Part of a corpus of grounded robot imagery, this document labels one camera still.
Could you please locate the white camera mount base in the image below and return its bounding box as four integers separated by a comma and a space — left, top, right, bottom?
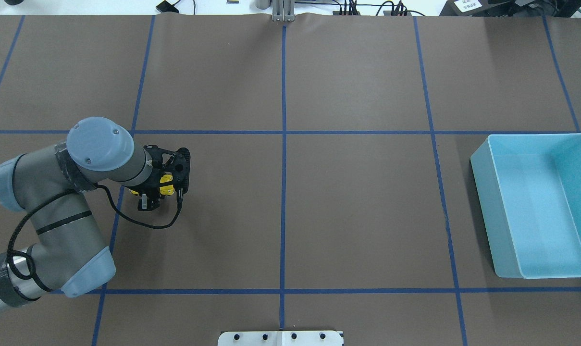
217, 330, 345, 346

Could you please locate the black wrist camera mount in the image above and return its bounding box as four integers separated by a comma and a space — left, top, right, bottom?
170, 147, 191, 195

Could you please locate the light blue plastic bin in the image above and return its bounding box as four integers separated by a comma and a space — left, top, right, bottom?
470, 133, 581, 280

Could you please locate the yellow beetle toy car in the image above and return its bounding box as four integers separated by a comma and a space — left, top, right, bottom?
129, 174, 175, 197

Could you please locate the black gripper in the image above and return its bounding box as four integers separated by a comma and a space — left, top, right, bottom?
137, 146, 176, 211

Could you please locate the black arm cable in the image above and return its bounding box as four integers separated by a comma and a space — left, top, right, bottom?
7, 185, 184, 303

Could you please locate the small black phone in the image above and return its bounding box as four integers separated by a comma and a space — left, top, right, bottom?
155, 0, 180, 13

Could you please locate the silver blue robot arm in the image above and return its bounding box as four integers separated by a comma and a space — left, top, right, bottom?
0, 117, 191, 314

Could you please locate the aluminium frame post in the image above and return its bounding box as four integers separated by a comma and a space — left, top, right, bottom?
270, 0, 296, 23

